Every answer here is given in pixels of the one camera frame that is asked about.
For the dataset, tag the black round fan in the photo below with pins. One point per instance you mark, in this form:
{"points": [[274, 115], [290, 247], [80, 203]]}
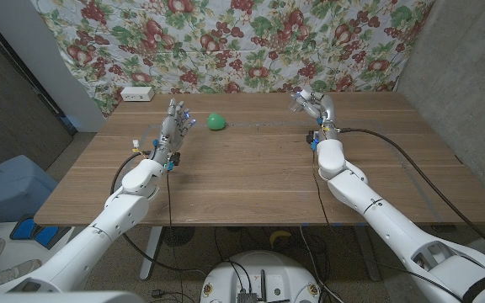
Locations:
{"points": [[178, 235]]}

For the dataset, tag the white power strip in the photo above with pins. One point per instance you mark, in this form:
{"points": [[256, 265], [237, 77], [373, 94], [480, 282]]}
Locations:
{"points": [[137, 94]]}

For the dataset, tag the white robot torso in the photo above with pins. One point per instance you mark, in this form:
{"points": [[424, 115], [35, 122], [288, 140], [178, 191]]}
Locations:
{"points": [[57, 298]]}

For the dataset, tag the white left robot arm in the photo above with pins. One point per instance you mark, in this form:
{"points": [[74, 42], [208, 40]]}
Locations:
{"points": [[103, 227]]}

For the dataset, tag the clear medicine bottle white cap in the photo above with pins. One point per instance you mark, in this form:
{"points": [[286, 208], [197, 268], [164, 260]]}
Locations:
{"points": [[296, 105]]}

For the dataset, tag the white table leg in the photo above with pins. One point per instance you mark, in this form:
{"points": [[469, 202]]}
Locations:
{"points": [[150, 252]]}

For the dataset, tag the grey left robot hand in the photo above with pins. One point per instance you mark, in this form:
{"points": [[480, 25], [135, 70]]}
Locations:
{"points": [[172, 130]]}

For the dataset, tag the blue foot pedals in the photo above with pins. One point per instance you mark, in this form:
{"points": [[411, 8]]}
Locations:
{"points": [[28, 229]]}

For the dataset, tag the green ball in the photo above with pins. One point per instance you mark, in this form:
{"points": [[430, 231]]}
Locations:
{"points": [[216, 121]]}

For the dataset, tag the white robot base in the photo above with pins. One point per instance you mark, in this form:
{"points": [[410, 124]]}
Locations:
{"points": [[268, 273]]}

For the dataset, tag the floral fruit print backdrop cloth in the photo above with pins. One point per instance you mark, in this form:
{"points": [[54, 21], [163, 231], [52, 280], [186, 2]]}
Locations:
{"points": [[234, 42]]}

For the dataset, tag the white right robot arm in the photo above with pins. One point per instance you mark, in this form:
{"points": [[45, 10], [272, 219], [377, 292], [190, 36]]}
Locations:
{"points": [[390, 219]]}

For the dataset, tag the blue plastic bin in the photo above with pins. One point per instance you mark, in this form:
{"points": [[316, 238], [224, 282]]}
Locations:
{"points": [[11, 189]]}

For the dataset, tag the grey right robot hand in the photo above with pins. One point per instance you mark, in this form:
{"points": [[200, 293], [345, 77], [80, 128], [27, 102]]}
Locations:
{"points": [[326, 109]]}

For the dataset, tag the yellow curved object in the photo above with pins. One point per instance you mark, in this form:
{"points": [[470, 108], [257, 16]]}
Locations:
{"points": [[279, 235]]}

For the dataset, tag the grey table leg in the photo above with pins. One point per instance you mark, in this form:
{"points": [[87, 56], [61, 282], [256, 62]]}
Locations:
{"points": [[366, 252]]}

